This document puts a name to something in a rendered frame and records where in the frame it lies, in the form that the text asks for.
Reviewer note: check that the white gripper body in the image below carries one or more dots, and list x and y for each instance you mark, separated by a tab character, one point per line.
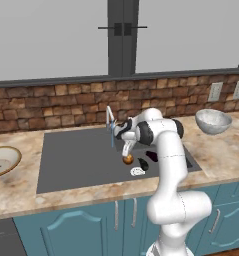
128	146

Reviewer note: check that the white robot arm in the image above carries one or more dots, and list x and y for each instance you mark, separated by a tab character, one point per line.
169	173

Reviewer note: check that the white round sink drain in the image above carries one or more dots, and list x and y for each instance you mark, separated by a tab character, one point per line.
137	172

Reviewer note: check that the silver sink faucet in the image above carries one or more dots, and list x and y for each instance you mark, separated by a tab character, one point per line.
108	115

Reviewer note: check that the grey kitchen sink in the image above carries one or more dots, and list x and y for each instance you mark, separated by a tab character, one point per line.
77	160

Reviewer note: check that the white marbled bowl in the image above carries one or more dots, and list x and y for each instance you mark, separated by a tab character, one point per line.
213	121

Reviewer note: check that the white bowl with gold rim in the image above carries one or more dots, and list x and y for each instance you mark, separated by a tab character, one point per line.
2	161

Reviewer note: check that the orange fruit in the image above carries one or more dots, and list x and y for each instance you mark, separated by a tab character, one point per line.
128	160

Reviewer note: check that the blue water stream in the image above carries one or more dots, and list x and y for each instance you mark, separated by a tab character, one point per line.
112	138

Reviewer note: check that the narrow blue cupboard door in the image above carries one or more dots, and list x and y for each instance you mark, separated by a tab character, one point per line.
142	226

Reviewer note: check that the wide blue cupboard door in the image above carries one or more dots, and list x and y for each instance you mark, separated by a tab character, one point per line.
74	230

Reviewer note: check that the dark grey dishwasher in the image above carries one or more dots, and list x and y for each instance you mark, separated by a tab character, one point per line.
6	238

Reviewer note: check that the dark grey window frame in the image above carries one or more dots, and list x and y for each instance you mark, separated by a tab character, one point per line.
122	50

